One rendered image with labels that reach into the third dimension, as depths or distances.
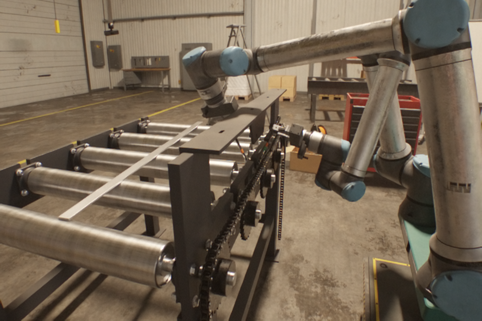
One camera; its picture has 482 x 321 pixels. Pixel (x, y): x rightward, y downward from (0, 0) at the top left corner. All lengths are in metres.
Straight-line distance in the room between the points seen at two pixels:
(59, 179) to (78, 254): 0.50
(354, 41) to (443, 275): 0.61
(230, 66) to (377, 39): 0.41
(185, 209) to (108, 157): 0.94
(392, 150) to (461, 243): 0.74
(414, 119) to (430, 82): 2.61
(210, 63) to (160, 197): 0.47
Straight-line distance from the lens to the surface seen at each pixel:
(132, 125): 2.02
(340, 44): 0.88
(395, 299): 1.56
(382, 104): 1.13
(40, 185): 1.36
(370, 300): 1.52
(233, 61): 0.89
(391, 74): 1.14
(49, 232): 0.93
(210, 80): 1.00
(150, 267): 0.73
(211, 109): 1.08
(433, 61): 0.69
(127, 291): 2.02
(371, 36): 0.86
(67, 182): 1.26
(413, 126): 3.32
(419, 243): 1.33
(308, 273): 2.06
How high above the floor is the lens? 1.35
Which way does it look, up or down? 16 degrees down
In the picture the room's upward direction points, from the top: straight up
